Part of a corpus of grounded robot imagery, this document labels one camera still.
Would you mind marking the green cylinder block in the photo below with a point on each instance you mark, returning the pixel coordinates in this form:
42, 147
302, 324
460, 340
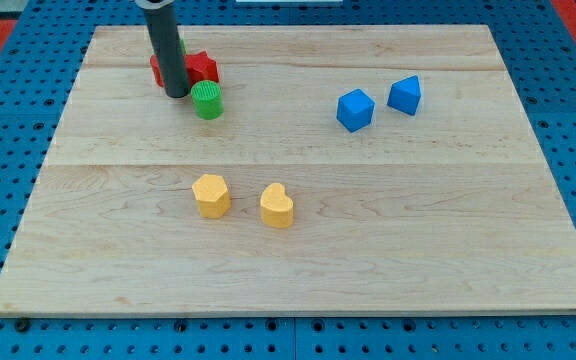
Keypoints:
207, 99

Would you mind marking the blue cube block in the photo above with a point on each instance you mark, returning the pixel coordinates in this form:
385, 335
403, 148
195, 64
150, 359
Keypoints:
355, 110

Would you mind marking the yellow heart block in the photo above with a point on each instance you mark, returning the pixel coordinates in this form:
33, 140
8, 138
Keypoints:
277, 208

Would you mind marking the yellow hexagon block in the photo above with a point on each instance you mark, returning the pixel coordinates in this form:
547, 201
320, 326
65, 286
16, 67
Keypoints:
212, 196

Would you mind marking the red star block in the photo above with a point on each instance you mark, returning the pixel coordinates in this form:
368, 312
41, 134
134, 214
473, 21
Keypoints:
200, 67

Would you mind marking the blue triangular prism block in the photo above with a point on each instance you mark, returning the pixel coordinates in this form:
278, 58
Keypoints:
405, 95

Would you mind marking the light wooden board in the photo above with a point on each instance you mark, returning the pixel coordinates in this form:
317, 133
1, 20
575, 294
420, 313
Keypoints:
450, 212

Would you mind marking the red block behind rod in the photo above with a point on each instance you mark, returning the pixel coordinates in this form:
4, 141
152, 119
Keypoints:
156, 71

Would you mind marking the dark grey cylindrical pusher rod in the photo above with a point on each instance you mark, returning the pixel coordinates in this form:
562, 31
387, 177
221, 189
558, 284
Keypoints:
163, 31

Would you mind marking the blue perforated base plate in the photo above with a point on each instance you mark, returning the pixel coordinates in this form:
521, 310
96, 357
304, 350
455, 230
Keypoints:
38, 65

